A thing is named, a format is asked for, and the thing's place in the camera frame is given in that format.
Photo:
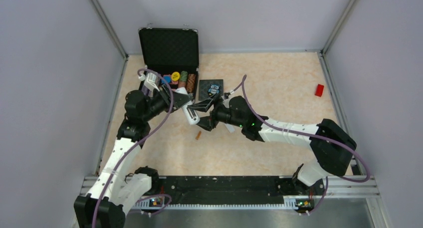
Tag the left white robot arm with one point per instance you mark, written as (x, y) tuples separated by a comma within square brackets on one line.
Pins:
[(108, 201)]

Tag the blue poker chip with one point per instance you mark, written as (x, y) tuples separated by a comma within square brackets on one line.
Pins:
[(167, 78)]

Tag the white remote control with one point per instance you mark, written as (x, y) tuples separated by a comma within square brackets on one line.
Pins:
[(191, 115)]

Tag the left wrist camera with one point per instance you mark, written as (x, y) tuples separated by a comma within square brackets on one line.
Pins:
[(149, 82)]

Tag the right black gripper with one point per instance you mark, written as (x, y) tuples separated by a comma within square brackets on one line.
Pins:
[(209, 122)]

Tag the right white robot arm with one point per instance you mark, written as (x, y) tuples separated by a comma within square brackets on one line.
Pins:
[(324, 139)]

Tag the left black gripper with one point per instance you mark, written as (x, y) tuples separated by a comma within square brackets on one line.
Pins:
[(165, 94)]

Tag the dark grey lego baseplate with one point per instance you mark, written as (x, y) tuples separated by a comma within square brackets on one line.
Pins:
[(204, 86)]

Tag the blue owl toy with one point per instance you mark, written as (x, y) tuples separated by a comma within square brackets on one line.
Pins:
[(213, 89)]

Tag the yellow poker chip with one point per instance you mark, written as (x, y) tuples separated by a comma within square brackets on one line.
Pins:
[(175, 76)]

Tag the black poker chip case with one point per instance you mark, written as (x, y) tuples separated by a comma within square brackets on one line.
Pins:
[(168, 50)]

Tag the red lego brick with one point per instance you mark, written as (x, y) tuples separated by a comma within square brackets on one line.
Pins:
[(319, 90)]

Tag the white battery cover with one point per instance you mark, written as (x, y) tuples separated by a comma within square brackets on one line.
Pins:
[(230, 128)]

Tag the orange AA battery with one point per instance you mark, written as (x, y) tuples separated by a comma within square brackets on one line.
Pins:
[(198, 135)]

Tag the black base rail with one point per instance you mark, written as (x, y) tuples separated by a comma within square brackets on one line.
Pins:
[(220, 193)]

